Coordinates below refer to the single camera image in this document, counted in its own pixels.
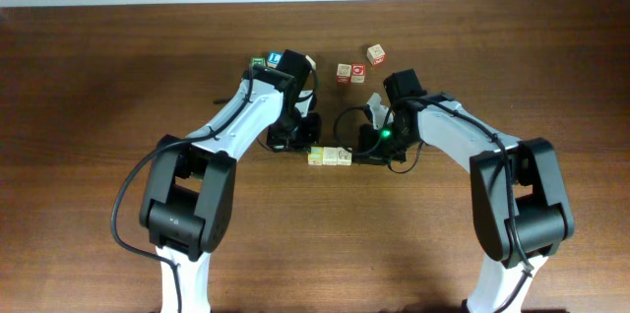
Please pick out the beige engraved wooden block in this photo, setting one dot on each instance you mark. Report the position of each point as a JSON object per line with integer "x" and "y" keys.
{"x": 344, "y": 157}

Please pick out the green edged plain block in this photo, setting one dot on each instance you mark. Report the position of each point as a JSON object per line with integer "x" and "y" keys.
{"x": 330, "y": 156}

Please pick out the green R letter block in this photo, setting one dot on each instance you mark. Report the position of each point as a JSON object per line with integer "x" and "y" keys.
{"x": 258, "y": 61}

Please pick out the blue L letter block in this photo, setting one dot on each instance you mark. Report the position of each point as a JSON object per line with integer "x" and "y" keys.
{"x": 274, "y": 59}

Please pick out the red edged far block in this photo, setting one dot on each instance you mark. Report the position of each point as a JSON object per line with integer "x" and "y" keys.
{"x": 376, "y": 54}

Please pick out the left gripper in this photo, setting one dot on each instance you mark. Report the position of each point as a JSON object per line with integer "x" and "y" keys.
{"x": 302, "y": 143}

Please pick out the red O letter block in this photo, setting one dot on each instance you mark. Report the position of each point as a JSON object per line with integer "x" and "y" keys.
{"x": 357, "y": 73}

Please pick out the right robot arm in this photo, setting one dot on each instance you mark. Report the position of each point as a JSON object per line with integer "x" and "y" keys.
{"x": 520, "y": 209}

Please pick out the number 2 wooden block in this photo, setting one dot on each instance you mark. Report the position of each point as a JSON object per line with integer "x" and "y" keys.
{"x": 311, "y": 62}

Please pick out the red snail picture block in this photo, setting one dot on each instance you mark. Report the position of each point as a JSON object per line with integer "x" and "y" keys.
{"x": 343, "y": 74}

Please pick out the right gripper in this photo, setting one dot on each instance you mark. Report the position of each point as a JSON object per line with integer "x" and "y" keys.
{"x": 366, "y": 151}

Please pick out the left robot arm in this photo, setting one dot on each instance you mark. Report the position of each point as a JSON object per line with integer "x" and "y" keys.
{"x": 187, "y": 204}

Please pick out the yellow framed wooden block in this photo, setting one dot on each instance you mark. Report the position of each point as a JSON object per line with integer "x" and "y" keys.
{"x": 315, "y": 156}

